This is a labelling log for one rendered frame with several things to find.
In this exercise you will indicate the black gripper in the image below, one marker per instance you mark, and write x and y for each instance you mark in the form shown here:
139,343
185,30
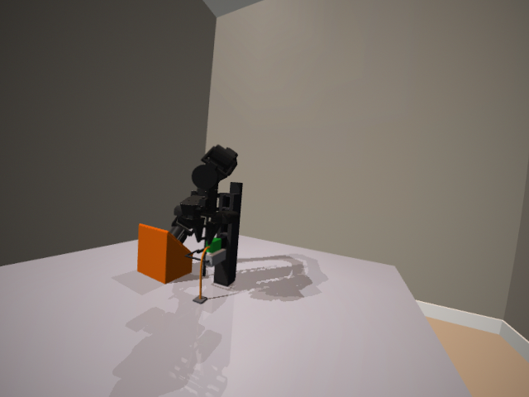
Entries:
217,218

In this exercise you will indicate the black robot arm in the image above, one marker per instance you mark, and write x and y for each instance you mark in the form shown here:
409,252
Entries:
218,166

